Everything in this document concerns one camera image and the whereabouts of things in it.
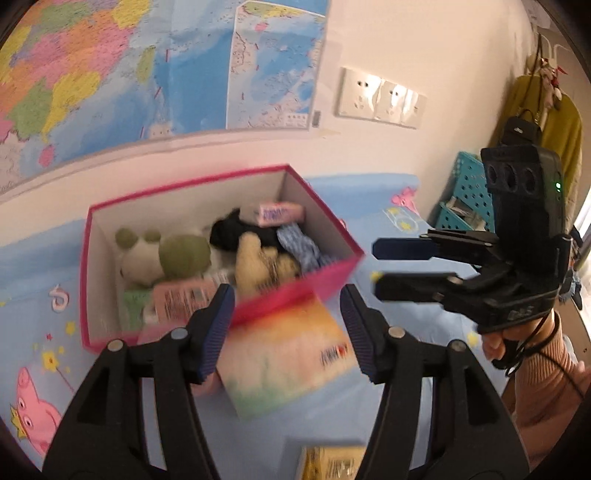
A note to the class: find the person's right forearm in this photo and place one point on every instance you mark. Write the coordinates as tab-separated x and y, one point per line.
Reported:
545	397

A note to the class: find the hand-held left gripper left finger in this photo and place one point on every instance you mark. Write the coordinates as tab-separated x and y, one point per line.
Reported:
217	332

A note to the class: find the green frog plush toy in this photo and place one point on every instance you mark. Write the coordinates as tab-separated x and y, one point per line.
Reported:
184	256

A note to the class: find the white wall socket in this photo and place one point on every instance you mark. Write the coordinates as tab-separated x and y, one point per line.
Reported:
414	110
358	92
391	101

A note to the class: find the person's right hand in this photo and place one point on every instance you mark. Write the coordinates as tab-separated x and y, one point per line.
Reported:
494	344

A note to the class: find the green packet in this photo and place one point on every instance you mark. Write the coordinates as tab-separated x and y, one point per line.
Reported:
136	307

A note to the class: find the black bag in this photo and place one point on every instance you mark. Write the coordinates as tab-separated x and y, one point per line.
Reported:
519	131

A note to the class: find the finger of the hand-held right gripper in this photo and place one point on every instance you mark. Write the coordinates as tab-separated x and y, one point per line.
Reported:
411	287
401	248

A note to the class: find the red white hanging ornament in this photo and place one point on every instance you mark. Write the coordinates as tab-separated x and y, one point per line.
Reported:
551	78

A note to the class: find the yellow box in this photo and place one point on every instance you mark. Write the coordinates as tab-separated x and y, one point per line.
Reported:
330	464

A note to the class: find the blue checked cloth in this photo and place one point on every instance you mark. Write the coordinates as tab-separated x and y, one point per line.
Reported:
300	247

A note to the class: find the pastel tissue pack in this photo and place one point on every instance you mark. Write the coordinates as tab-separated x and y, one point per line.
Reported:
286	364

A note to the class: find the pink cardboard box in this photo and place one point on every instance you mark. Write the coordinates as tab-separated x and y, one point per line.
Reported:
332	277

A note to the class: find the beige plush toy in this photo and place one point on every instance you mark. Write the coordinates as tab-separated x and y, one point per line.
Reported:
254	263

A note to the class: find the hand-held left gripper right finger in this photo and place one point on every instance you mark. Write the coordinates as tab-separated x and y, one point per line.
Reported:
360	332

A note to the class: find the blue perforated plastic basket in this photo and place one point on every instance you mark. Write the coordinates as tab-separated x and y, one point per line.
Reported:
466	184

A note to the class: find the small pink packet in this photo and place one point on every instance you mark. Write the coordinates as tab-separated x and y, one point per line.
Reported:
277	213

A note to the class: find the colourful wall map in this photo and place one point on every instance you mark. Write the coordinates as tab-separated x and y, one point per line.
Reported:
92	69

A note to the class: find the black cloth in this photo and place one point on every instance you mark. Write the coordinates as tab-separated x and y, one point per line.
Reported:
231	233

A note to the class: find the yellow hanging garment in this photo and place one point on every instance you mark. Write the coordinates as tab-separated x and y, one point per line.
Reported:
565	134

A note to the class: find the blue cartoon printed bedsheet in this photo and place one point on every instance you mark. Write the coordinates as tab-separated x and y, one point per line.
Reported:
27	277

